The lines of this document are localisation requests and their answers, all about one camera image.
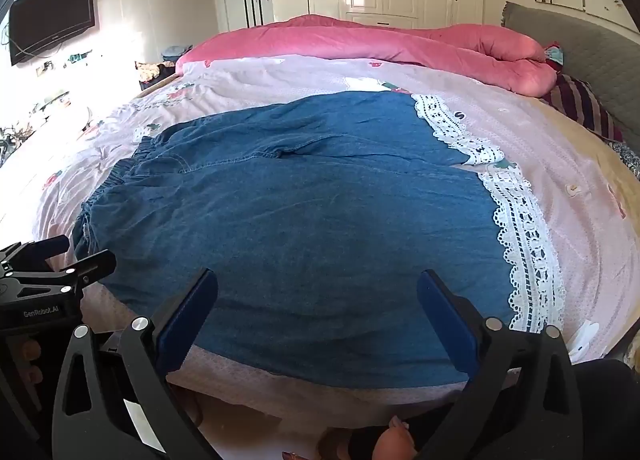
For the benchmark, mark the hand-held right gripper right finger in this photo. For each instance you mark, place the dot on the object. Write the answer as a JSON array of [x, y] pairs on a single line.
[[447, 325]]

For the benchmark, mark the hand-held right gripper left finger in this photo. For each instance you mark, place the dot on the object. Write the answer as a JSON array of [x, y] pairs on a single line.
[[192, 322]]

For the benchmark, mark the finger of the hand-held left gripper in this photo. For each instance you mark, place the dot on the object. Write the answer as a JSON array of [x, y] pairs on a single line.
[[92, 265], [52, 245]]

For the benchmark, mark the blue denim pants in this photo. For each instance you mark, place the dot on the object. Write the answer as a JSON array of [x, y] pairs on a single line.
[[300, 220]]

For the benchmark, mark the person's left hand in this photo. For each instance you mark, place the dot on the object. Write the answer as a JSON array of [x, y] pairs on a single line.
[[31, 355]]

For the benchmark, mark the person's foot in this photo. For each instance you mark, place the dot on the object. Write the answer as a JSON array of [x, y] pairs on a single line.
[[395, 442]]

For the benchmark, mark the pink printed blanket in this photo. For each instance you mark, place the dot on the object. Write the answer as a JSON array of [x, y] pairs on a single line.
[[545, 180]]

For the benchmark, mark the crochet flower cushion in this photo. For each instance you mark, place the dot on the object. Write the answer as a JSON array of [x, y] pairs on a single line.
[[149, 71]]

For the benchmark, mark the black flat television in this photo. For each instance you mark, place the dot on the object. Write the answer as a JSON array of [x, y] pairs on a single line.
[[50, 18]]

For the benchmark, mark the dark striped pillow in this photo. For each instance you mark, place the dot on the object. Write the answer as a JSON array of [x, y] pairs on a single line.
[[582, 103]]

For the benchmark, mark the teal and red knitted cloth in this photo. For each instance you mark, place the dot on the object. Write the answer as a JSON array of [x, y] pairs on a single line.
[[553, 56]]

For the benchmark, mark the pink quilt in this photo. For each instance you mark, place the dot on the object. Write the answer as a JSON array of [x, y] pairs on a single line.
[[380, 43]]

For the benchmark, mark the grey padded headboard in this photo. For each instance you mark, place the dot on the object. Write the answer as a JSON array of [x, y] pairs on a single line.
[[570, 55]]

